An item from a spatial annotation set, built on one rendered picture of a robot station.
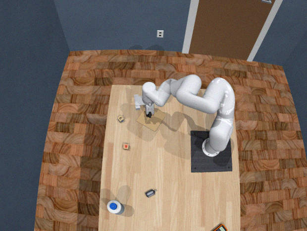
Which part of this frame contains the small wooden letter block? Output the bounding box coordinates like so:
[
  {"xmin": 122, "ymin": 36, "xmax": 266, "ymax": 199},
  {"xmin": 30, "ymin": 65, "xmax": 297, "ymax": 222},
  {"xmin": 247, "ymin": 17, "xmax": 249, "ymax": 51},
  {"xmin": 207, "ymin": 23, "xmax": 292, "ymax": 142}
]
[{"xmin": 123, "ymin": 144, "xmax": 129, "ymax": 150}]

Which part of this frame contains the white bottle with blue cap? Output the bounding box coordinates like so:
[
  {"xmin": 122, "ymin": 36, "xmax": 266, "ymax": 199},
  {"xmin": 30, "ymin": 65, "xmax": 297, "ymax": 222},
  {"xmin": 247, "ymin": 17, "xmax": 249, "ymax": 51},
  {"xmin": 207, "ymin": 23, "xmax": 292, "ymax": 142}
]
[{"xmin": 107, "ymin": 200, "xmax": 124, "ymax": 215}]

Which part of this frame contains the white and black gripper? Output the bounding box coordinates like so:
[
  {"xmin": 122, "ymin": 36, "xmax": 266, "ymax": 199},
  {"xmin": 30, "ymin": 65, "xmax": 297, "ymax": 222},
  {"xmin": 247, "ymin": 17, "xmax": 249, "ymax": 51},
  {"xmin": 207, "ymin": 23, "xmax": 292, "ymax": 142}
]
[{"xmin": 145, "ymin": 103, "xmax": 154, "ymax": 118}]

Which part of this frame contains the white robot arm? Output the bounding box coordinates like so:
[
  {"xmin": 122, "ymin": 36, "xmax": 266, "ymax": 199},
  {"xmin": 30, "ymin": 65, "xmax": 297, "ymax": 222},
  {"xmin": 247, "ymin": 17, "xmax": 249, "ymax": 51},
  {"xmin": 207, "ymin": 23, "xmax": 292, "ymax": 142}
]
[{"xmin": 134, "ymin": 74, "xmax": 235, "ymax": 157}]

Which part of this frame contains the tan square mat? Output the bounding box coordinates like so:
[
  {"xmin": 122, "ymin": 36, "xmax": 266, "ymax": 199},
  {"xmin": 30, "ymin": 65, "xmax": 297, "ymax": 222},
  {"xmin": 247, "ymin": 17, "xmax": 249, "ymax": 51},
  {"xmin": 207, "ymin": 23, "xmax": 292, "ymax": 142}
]
[{"xmin": 136, "ymin": 108, "xmax": 166, "ymax": 132}]

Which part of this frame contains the small cream letter block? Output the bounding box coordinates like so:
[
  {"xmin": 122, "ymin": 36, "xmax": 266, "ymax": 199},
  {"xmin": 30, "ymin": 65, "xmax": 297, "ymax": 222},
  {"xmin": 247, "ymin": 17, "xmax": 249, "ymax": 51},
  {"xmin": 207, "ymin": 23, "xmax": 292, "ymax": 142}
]
[{"xmin": 118, "ymin": 116, "xmax": 124, "ymax": 123}]

